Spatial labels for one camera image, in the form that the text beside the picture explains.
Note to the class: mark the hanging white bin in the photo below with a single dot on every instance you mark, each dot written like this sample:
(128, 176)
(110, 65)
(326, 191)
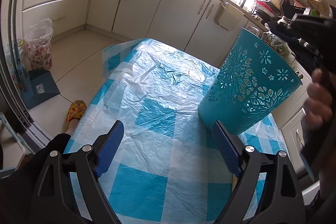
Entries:
(228, 16)

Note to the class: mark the yellow floral slipper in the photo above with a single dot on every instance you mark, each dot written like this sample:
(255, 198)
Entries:
(76, 111)

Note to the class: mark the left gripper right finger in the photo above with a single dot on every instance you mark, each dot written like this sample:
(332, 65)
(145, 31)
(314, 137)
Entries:
(267, 190)

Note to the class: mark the blue white checkered tablecloth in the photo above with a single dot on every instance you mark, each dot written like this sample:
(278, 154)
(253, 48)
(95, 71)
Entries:
(167, 169)

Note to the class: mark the teal perforated plastic basket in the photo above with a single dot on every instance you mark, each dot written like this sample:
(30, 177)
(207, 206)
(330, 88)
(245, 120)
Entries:
(252, 82)

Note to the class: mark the cream kitchen cabinets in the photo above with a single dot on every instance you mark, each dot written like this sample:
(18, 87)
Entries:
(82, 27)

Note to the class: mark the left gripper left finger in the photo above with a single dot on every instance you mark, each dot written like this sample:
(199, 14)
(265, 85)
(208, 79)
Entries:
(53, 199)

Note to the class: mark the bagged vegetables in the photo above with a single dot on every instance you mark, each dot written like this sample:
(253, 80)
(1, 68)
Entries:
(279, 45)

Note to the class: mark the person right hand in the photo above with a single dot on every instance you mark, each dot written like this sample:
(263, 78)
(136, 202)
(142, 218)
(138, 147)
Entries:
(318, 104)

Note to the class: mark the clear plastic bag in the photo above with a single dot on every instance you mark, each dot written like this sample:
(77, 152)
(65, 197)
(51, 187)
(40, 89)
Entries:
(38, 45)

